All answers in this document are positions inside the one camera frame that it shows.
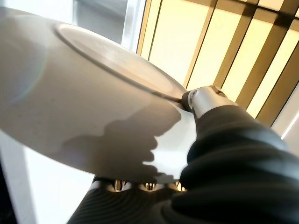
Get beige ceramic plate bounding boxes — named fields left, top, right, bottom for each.
left=0, top=7, right=197, bottom=185

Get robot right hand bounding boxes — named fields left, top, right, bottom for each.
left=67, top=85, right=299, bottom=224

